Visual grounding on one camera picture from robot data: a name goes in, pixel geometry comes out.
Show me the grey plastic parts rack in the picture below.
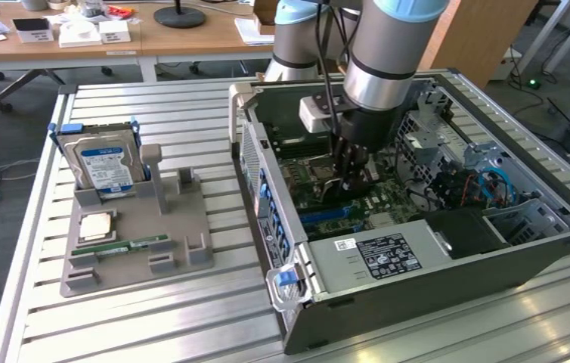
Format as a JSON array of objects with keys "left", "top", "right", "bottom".
[{"left": 60, "top": 143, "right": 217, "bottom": 298}]

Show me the wooden desk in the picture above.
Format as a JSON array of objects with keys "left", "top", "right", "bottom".
[
  {"left": 0, "top": 2, "right": 144, "bottom": 82},
  {"left": 140, "top": 0, "right": 356, "bottom": 82}
]

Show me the small grey device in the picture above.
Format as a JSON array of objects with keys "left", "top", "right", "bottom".
[{"left": 76, "top": 0, "right": 107, "bottom": 18}]

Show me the red small item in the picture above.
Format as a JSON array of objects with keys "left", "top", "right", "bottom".
[{"left": 107, "top": 5, "right": 137, "bottom": 22}]

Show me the wooden cabinet panel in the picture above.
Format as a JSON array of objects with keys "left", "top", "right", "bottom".
[{"left": 415, "top": 0, "right": 540, "bottom": 88}]

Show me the black round lamp base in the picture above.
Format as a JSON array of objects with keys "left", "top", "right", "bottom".
[{"left": 152, "top": 0, "right": 208, "bottom": 28}]

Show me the green motherboard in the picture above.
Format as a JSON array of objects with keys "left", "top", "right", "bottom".
[{"left": 263, "top": 124, "right": 430, "bottom": 243}]

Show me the metal disk bay cage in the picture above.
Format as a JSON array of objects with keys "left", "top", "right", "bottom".
[{"left": 480, "top": 198, "right": 570, "bottom": 247}]

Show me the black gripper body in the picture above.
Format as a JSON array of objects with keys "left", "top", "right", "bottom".
[{"left": 336, "top": 108, "right": 402, "bottom": 154}]

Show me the silver cpu chip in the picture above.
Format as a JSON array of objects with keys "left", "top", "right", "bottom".
[{"left": 77, "top": 213, "right": 113, "bottom": 243}]

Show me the grey floor cable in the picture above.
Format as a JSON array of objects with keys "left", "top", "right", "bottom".
[{"left": 0, "top": 157, "right": 41, "bottom": 182}]

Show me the grey chair base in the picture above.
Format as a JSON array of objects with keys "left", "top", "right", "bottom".
[{"left": 0, "top": 67, "right": 113, "bottom": 113}]

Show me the green ram stick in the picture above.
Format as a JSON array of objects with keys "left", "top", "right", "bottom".
[{"left": 71, "top": 234, "right": 172, "bottom": 256}]

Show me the hard disk in blue carrier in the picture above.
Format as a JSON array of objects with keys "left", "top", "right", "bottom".
[{"left": 48, "top": 116, "right": 147, "bottom": 196}]

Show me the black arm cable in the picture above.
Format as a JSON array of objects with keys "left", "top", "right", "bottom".
[{"left": 313, "top": 0, "right": 354, "bottom": 147}]

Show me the cardboard box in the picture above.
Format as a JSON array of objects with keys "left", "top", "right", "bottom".
[{"left": 252, "top": 0, "right": 280, "bottom": 27}]

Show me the stack of white papers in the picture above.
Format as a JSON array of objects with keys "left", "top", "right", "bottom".
[{"left": 233, "top": 17, "right": 279, "bottom": 46}]

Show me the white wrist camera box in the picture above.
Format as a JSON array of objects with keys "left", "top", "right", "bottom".
[{"left": 297, "top": 94, "right": 352, "bottom": 134}]

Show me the open pc case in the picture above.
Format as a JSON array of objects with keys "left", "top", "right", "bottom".
[{"left": 227, "top": 70, "right": 570, "bottom": 356}]

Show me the metal socket cover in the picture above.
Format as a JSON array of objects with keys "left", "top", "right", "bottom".
[{"left": 364, "top": 158, "right": 382, "bottom": 182}]

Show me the white floor box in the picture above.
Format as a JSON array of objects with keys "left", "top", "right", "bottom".
[{"left": 498, "top": 47, "right": 522, "bottom": 80}]

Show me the cpu socket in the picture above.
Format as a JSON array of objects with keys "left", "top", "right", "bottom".
[{"left": 303, "top": 154, "right": 339, "bottom": 182}]

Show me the white desk frame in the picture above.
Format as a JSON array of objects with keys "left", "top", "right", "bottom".
[{"left": 514, "top": 0, "right": 570, "bottom": 103}]

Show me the white box with black inset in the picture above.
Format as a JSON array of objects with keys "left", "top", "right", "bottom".
[{"left": 10, "top": 17, "right": 56, "bottom": 44}]

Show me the blue case release latch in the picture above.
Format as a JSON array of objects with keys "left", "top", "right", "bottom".
[{"left": 273, "top": 264, "right": 299, "bottom": 290}]

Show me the plain white box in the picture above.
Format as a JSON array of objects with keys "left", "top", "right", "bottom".
[{"left": 97, "top": 19, "right": 131, "bottom": 45}]

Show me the blue sata wire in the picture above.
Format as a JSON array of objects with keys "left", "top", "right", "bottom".
[{"left": 478, "top": 166, "right": 518, "bottom": 208}]

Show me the red internal wire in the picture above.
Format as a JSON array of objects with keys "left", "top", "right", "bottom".
[{"left": 458, "top": 177, "right": 482, "bottom": 207}]

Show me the grey power supply unit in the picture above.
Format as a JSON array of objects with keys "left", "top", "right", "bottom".
[{"left": 307, "top": 220, "right": 455, "bottom": 295}]

